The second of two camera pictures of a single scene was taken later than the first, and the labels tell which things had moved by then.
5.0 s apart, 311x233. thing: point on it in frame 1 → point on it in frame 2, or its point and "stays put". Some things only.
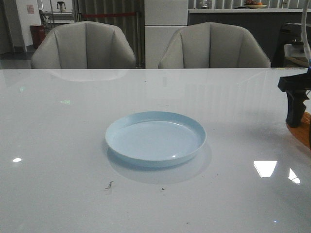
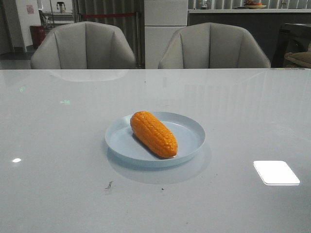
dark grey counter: (265, 24) stays put
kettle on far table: (61, 6) stays put
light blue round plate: (154, 139) stays put
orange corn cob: (302, 132) → (151, 131)
